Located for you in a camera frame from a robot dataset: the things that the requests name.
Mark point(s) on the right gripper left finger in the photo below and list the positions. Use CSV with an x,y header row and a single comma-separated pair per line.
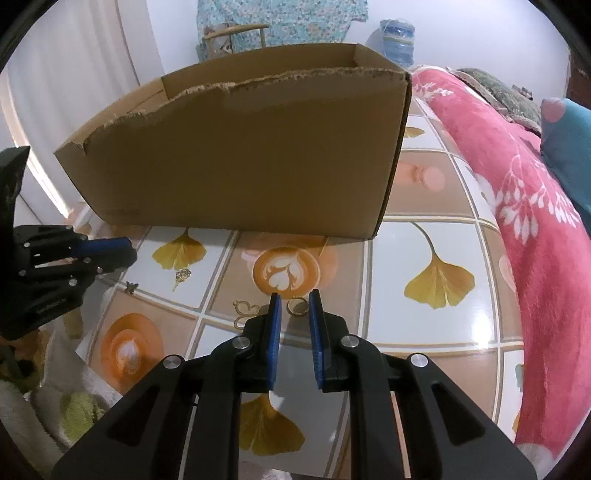
x,y
181,420

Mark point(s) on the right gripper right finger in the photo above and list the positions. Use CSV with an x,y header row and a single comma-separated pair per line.
x,y
407,418

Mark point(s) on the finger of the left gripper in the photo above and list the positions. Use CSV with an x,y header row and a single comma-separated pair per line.
x,y
109,262
101,247

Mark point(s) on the white green fluffy blanket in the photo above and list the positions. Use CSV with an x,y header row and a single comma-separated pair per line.
x,y
49,397

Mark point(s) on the ginkgo macaron patterned mat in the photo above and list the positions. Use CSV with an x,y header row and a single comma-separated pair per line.
x,y
436,280

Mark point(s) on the white curtain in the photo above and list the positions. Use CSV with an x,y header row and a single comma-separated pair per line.
x,y
75,60

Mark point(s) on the brown cardboard box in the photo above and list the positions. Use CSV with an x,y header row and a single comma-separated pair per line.
x,y
299,139

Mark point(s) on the pink floral blanket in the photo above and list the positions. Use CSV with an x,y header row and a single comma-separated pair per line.
x,y
549,252

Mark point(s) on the wooden chair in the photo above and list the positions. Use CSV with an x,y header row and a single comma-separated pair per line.
x,y
220,41

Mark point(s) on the teal patterned cloth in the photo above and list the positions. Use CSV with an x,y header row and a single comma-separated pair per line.
x,y
290,22

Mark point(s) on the teal pillow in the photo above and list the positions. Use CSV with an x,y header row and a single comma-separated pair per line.
x,y
566,150

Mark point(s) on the grey patterned cushion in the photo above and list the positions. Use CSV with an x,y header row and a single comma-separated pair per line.
x,y
508,102

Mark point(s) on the blue water bottle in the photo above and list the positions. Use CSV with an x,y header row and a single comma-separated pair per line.
x,y
398,41

